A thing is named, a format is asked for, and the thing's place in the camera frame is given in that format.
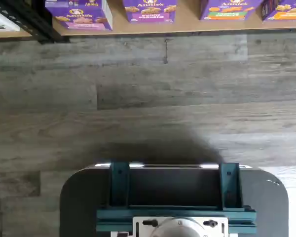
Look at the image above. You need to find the purple box pink patch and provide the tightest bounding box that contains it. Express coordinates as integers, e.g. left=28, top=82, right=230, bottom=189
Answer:
left=44, top=0, right=113, bottom=31

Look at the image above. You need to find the dark rounded robot base platform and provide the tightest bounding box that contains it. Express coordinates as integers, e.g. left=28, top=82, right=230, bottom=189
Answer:
left=59, top=163, right=290, bottom=237

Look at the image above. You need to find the wooden shelf board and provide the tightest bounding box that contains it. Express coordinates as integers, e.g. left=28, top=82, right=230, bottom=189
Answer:
left=0, top=29, right=35, bottom=40
left=51, top=0, right=296, bottom=38

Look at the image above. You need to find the purple box violet patch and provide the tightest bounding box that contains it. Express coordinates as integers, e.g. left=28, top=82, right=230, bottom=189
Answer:
left=123, top=0, right=178, bottom=24

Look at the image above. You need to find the purple box green patch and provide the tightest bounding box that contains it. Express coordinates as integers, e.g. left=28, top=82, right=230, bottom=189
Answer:
left=199, top=0, right=265, bottom=21

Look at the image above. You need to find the purple box orange patch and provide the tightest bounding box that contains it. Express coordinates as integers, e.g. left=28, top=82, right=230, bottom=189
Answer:
left=261, top=0, right=296, bottom=22

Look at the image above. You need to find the white mounting plate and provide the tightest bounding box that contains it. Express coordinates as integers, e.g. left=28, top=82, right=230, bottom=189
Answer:
left=132, top=216, right=229, bottom=237

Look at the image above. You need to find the white pantry carton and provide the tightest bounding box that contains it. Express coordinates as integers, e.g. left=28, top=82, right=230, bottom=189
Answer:
left=0, top=5, right=21, bottom=32

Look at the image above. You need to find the teal metal frame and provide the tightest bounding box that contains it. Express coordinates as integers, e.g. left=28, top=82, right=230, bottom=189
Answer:
left=96, top=161, right=259, bottom=235

